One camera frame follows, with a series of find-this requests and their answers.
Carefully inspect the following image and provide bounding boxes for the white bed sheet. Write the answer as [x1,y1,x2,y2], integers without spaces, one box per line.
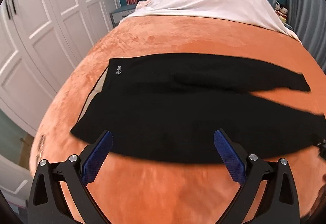
[130,0,299,40]

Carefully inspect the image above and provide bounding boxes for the orange plush bed blanket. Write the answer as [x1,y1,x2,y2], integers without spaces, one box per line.
[29,16,325,223]

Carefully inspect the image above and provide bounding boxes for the red box on nightstand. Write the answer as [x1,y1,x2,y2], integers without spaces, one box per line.
[126,0,139,5]

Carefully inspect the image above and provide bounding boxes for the blue-grey nightstand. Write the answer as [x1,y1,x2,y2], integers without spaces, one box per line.
[110,4,137,27]

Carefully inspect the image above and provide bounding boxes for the plush toys by bed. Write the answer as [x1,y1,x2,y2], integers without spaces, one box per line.
[275,2,288,24]

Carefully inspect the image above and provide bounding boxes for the white panelled wardrobe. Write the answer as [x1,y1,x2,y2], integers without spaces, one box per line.
[0,0,121,196]

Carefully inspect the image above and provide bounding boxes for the grey curtain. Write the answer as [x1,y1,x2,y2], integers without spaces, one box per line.
[288,0,325,71]

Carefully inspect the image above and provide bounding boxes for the black pants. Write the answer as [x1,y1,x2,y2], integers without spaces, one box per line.
[71,53,325,164]

